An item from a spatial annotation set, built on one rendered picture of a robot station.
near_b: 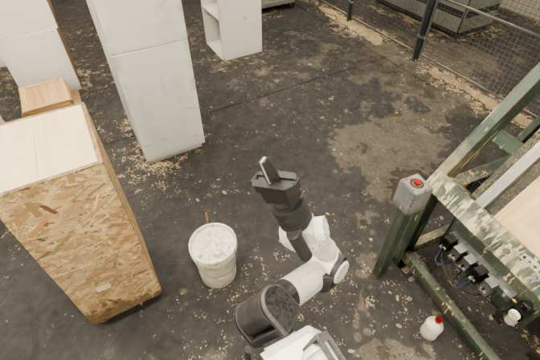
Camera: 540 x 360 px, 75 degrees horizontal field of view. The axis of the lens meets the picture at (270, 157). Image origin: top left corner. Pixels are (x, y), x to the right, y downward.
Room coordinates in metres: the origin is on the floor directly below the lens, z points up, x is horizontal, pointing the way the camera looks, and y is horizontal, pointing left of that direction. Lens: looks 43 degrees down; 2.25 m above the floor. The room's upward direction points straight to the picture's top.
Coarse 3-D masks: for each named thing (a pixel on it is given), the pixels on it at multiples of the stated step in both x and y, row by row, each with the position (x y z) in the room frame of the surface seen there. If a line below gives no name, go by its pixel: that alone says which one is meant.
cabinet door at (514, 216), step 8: (536, 184) 1.05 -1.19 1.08; (528, 192) 1.04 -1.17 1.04; (536, 192) 1.02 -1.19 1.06; (512, 200) 1.04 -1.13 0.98; (520, 200) 1.02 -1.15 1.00; (528, 200) 1.01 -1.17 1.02; (536, 200) 1.00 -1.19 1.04; (504, 208) 1.03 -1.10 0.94; (512, 208) 1.01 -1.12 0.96; (520, 208) 1.00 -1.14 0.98; (528, 208) 0.98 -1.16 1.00; (536, 208) 0.97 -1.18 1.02; (496, 216) 1.01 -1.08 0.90; (504, 216) 1.00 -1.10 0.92; (512, 216) 0.98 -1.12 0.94; (520, 216) 0.97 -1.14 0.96; (528, 216) 0.95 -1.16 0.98; (536, 216) 0.94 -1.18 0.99; (504, 224) 0.97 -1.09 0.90; (512, 224) 0.95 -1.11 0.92; (520, 224) 0.94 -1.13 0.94; (528, 224) 0.93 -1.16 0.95; (536, 224) 0.91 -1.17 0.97; (512, 232) 0.92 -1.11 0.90; (520, 232) 0.91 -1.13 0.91; (528, 232) 0.90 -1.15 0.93; (536, 232) 0.89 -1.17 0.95; (520, 240) 0.88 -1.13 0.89; (528, 240) 0.87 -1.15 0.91; (536, 240) 0.86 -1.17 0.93; (528, 248) 0.84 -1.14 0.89; (536, 248) 0.83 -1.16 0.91
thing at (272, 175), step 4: (264, 160) 0.55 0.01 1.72; (268, 160) 0.55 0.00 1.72; (264, 164) 0.54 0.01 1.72; (268, 164) 0.54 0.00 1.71; (264, 168) 0.54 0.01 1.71; (268, 168) 0.54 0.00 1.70; (272, 168) 0.55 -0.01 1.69; (264, 172) 0.54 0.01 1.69; (268, 172) 0.53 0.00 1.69; (272, 172) 0.54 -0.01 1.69; (276, 172) 0.55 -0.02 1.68; (268, 176) 0.53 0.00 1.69; (272, 176) 0.54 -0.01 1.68; (276, 176) 0.54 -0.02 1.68; (268, 180) 0.53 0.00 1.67; (272, 180) 0.53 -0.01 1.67; (276, 180) 0.53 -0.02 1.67
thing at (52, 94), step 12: (36, 84) 3.14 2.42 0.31; (48, 84) 3.15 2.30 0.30; (60, 84) 3.14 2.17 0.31; (24, 96) 2.92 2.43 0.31; (36, 96) 2.93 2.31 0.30; (48, 96) 2.93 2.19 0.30; (60, 96) 2.93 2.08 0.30; (72, 96) 3.18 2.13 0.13; (24, 108) 2.71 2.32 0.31; (36, 108) 2.72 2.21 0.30; (48, 108) 2.77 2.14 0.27
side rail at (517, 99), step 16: (528, 80) 1.43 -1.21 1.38; (512, 96) 1.41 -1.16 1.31; (528, 96) 1.40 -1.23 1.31; (496, 112) 1.39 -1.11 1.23; (512, 112) 1.38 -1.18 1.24; (480, 128) 1.38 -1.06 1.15; (496, 128) 1.36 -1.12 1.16; (464, 144) 1.35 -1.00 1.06; (480, 144) 1.33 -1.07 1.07; (448, 160) 1.33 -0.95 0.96; (464, 160) 1.31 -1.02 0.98
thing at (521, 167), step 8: (536, 144) 1.18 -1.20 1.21; (528, 152) 1.17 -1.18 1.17; (536, 152) 1.15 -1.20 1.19; (520, 160) 1.16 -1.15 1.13; (528, 160) 1.14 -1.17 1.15; (536, 160) 1.13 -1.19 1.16; (512, 168) 1.15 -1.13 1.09; (520, 168) 1.13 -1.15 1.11; (528, 168) 1.12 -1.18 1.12; (504, 176) 1.13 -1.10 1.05; (512, 176) 1.12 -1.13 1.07; (520, 176) 1.11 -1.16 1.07; (496, 184) 1.12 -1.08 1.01; (504, 184) 1.10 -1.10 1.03; (512, 184) 1.10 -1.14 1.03; (488, 192) 1.11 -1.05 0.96; (496, 192) 1.09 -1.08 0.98; (504, 192) 1.09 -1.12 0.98; (480, 200) 1.09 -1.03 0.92; (488, 200) 1.08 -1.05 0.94
